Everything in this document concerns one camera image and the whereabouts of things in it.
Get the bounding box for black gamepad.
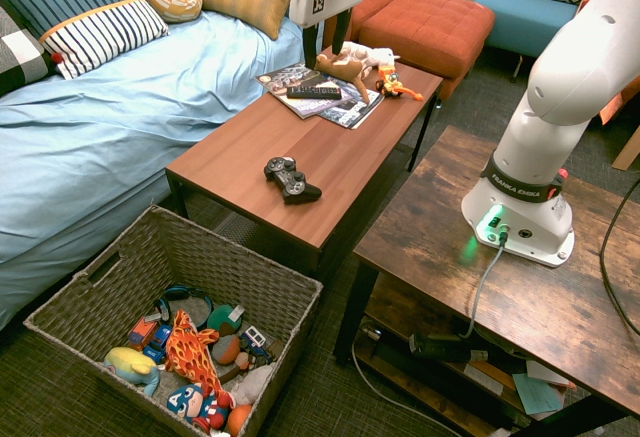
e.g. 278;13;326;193
263;155;323;206

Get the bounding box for grey woven basket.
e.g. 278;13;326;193
23;204;325;437

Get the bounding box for brown white dog plush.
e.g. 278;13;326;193
313;51;372;106

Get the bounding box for white unicorn plush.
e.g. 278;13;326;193
339;40;402;79

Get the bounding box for magazine with tree cover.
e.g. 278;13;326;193
254;67;352;121

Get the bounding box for black remote control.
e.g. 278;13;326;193
285;85;344;101

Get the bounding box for business magazine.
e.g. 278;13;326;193
318;81;386;131

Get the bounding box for orange toy excavator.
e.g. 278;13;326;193
374;63;425;103

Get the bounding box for orange tufted ottoman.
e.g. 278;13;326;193
358;0;497;101

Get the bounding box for reddish wooden coffee table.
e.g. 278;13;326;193
164;46;444;283

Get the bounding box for blue armchair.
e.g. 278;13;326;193
473;0;629;59

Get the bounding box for light blue sofa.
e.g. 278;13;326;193
0;0;326;333

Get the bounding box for white navy striped pillow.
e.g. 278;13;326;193
38;0;171;81

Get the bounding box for rustic dark wood table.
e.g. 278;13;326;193
332;124;640;437

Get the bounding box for blue black headphones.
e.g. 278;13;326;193
153;284;215;331

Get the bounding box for green soft ball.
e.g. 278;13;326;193
206;304;247;338

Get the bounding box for black white checkered pillow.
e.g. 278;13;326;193
0;4;64;99

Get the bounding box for white blue toy car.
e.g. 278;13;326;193
238;325;274;366

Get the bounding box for light wooden furniture leg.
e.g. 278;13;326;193
611;124;640;172

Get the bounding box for brown orange soft ball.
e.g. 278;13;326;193
210;334;243;366

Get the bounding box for black power brick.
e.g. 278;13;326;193
408;332;489;365

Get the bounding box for orange flame pattern plush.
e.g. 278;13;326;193
164;309;237;408

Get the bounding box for orange toy truck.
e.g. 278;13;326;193
127;315;162;353

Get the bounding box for white plush toy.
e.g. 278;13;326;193
229;362;277;406

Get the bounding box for yellow blue plush toy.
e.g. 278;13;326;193
103;346;163;399

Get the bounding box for Captain America plush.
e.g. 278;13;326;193
166;383;232;434

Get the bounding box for white paper sheet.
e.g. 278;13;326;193
524;359;572;387

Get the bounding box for teal paper sheet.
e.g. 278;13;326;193
511;371;567;416

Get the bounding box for robot base cable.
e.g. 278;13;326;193
458;229;511;341

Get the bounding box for white cable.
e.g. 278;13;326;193
349;329;467;437

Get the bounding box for black cable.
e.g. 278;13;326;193
599;190;640;339

